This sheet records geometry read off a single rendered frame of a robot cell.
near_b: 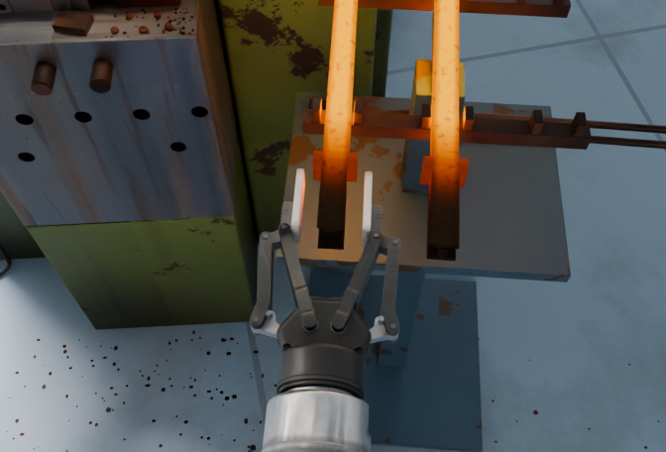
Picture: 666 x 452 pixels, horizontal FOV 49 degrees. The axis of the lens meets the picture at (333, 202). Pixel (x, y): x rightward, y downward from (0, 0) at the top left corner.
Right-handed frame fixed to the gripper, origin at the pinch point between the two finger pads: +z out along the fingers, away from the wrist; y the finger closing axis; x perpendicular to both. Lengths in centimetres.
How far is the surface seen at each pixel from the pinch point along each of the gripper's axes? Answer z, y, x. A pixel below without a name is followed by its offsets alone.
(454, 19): 25.9, 13.0, 1.2
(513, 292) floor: 40, 42, -98
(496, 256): 9.4, 21.8, -26.0
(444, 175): 2.8, 11.1, 1.6
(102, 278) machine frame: 26, -49, -72
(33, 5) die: 33, -42, -5
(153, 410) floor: 7, -40, -98
